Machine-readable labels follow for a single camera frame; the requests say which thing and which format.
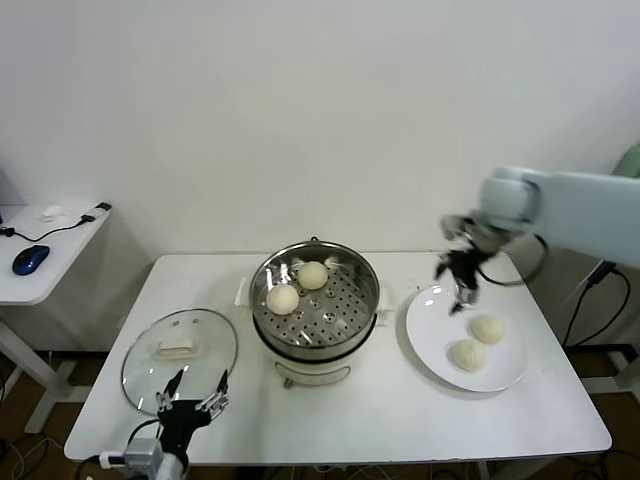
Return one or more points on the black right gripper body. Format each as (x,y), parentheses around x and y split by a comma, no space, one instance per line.
(470,270)

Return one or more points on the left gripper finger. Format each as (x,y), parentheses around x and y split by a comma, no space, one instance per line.
(172,387)
(222,390)

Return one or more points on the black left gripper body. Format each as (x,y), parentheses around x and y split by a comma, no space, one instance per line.
(182,420)

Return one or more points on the round glass pot lid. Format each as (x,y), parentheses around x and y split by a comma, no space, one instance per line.
(150,360)

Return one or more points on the mint green appliance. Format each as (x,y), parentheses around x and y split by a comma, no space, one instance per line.
(631,162)

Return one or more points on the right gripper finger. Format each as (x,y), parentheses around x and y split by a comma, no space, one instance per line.
(466,297)
(441,267)

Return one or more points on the stainless steel steamer basket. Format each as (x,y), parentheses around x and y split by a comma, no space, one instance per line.
(340,310)

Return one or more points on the white electric cooking pot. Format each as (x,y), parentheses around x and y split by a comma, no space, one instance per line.
(312,367)

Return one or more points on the large white plate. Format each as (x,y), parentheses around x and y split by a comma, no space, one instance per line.
(430,330)

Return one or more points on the blue computer mouse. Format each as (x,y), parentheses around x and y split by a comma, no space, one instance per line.
(31,260)

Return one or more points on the white side desk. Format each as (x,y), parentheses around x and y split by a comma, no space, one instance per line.
(60,270)

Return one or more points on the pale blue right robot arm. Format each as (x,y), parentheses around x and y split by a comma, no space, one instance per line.
(575,210)

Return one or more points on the small white desk object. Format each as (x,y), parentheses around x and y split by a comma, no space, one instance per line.
(52,212)

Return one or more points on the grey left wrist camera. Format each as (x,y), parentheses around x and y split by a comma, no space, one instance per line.
(145,452)

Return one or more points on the white steamed baozi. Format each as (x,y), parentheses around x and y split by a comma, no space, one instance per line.
(282,299)
(312,275)
(468,355)
(487,330)

